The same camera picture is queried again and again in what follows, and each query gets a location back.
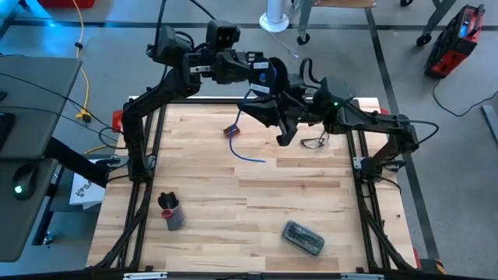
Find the red black tool box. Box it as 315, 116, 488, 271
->
423, 3, 486, 79

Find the silver bracket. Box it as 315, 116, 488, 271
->
341, 273, 384, 280
122, 271, 168, 280

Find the black rig frame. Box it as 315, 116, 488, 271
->
89, 96, 429, 280

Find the red stop box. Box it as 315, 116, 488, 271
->
111, 109, 125, 134

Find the black floor cable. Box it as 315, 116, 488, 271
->
431, 77, 498, 117

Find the black computer mouse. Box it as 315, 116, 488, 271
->
11, 162, 39, 202

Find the grey pen cup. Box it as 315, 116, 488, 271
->
166, 205, 186, 232

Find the white pedestal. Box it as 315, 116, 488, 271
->
258, 0, 291, 34

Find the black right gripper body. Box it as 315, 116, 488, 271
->
278, 91, 326, 125

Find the yellow cord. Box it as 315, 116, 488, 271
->
71, 0, 117, 155

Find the red flat bin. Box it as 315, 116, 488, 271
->
37, 0, 96, 9

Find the grey metal bar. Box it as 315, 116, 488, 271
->
481, 103, 498, 145

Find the grey desk top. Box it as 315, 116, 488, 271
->
0, 157, 59, 264
0, 56, 83, 160

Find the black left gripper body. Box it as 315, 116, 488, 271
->
181, 51, 217, 87

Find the blue cable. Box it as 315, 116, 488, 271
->
227, 65, 279, 163

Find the white printed sheet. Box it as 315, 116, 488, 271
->
68, 170, 107, 210

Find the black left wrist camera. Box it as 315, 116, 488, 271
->
205, 19, 241, 51

